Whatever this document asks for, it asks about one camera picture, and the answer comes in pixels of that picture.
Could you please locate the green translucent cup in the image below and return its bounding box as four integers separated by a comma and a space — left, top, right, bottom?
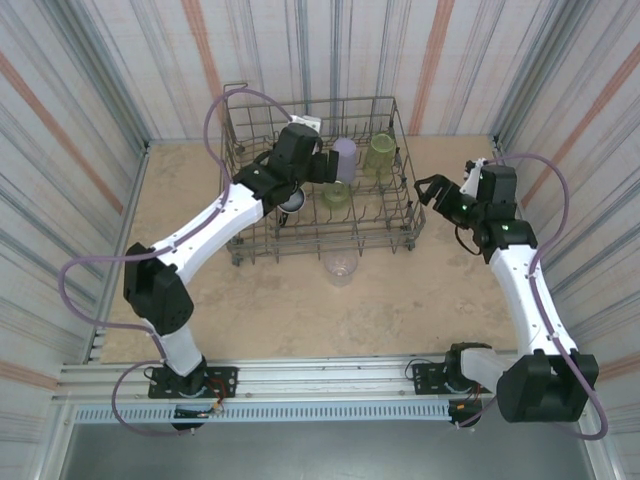
322, 180, 351, 211
363, 132, 397, 179

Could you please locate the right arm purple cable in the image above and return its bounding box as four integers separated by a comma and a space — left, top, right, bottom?
457, 153, 610, 441

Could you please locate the grey wire dish rack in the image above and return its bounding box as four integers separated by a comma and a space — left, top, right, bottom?
218, 82, 428, 269

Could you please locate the grey slotted cable duct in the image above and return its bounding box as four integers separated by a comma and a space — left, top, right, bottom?
74, 402, 454, 424

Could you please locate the aluminium corner post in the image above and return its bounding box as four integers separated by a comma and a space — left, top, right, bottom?
74, 0, 151, 149
492, 0, 569, 141

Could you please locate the purple plastic cup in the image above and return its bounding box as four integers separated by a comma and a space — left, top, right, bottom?
331, 138, 359, 185

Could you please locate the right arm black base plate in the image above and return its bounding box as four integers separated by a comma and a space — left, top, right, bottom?
412, 360, 501, 396

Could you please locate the long aluminium mounting rail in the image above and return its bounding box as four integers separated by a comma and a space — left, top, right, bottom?
49, 349, 599, 401

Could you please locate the clear plastic cup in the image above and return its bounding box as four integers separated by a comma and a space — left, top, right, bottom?
323, 249, 360, 288

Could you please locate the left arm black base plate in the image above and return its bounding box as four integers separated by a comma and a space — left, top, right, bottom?
148, 366, 239, 400

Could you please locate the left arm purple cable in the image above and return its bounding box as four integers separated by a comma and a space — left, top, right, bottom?
58, 89, 296, 437

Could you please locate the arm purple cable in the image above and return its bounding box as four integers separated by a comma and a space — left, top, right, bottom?
457, 153, 610, 441
58, 89, 296, 437

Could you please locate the grey metal panel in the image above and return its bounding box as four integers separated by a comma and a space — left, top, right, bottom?
62, 422, 599, 480

